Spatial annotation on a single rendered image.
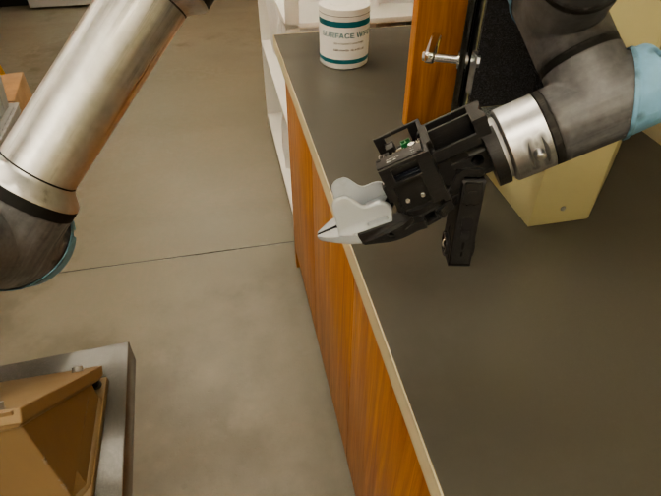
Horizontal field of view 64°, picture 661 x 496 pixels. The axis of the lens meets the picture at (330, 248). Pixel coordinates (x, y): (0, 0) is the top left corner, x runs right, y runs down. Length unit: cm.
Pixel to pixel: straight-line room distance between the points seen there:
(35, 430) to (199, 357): 143
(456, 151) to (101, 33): 38
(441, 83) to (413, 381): 68
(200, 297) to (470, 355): 154
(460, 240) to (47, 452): 44
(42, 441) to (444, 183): 43
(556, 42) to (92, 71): 46
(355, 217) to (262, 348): 139
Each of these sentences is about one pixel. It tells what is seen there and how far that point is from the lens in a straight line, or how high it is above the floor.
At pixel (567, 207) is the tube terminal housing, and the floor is 97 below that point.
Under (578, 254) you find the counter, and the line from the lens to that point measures 91.
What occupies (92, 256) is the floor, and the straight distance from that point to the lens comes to 245.
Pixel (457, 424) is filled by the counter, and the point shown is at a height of 94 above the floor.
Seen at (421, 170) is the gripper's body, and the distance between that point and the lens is 51.
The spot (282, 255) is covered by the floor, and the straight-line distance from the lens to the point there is 225.
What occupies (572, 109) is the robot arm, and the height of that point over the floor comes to 127.
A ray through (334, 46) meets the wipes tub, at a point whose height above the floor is 100.
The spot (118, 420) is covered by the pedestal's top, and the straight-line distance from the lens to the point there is 68.
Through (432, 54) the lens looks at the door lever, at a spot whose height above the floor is 121.
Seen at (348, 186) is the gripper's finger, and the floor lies 116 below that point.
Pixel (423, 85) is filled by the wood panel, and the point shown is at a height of 103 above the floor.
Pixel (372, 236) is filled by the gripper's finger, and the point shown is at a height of 113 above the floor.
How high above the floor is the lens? 148
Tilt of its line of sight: 41 degrees down
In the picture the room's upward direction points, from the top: straight up
